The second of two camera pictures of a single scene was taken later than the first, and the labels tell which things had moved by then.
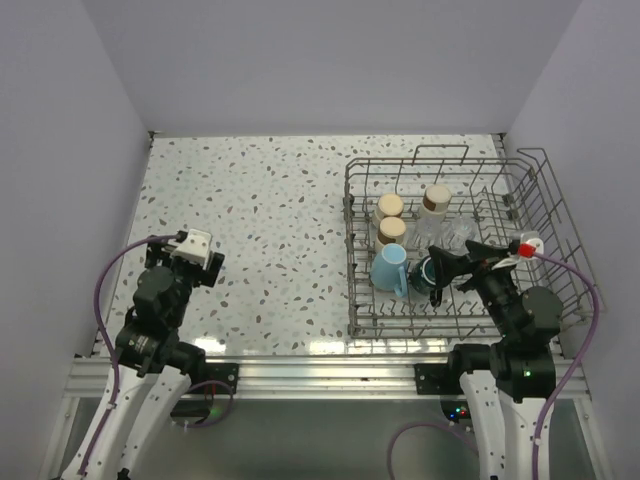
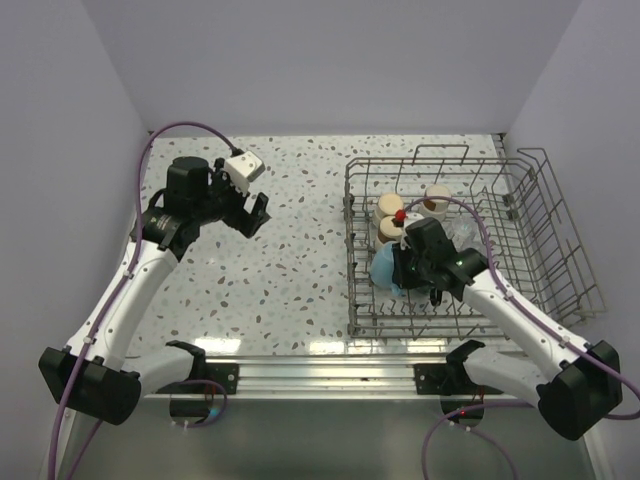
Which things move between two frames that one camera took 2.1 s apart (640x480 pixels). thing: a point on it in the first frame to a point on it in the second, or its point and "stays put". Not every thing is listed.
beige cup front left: x=391 y=230 stays put
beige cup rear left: x=389 y=205 stays put
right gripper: x=448 y=265 to x=401 y=277
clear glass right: x=454 y=234 stays put
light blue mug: x=388 y=271 stays put
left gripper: x=160 y=251 to x=247 y=223
